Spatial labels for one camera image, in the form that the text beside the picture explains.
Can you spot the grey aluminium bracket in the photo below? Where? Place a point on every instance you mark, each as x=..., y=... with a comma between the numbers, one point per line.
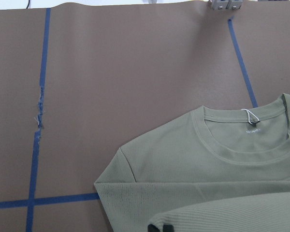
x=220, y=5

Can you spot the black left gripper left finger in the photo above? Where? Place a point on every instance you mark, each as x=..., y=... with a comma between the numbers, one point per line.
x=152, y=228

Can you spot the olive green long-sleeve shirt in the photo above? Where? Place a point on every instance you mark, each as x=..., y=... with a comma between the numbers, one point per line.
x=205, y=171

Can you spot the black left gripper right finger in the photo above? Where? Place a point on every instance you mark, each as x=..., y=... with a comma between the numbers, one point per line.
x=168, y=228

